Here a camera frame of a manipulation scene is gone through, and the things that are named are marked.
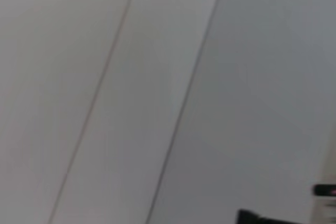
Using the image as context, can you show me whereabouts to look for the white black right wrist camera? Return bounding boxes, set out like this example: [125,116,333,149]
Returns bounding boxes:
[237,208,314,224]

